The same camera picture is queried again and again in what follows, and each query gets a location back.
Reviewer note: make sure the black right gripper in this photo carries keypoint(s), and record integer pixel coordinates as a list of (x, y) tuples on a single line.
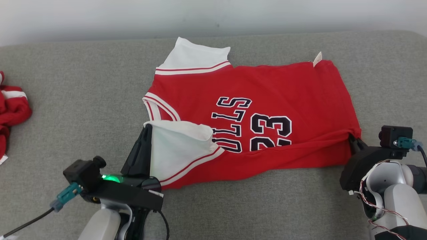
[(360, 163)]

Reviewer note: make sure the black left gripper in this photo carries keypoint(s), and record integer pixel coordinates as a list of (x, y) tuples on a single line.
[(130, 193)]

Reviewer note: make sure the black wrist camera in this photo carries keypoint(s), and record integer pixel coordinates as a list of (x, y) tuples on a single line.
[(83, 171), (388, 135)]

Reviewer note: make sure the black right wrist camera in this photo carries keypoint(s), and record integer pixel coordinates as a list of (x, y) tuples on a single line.
[(388, 135)]

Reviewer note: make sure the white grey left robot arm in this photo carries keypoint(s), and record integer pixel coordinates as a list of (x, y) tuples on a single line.
[(100, 223)]

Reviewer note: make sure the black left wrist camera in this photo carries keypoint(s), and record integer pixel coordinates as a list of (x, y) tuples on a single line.
[(83, 171)]

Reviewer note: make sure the red white-sleeved jersey shirt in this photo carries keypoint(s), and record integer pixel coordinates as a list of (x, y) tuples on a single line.
[(283, 83)]

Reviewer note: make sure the red white-striped jersey shorts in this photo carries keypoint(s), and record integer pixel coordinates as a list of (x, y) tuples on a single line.
[(13, 110)]

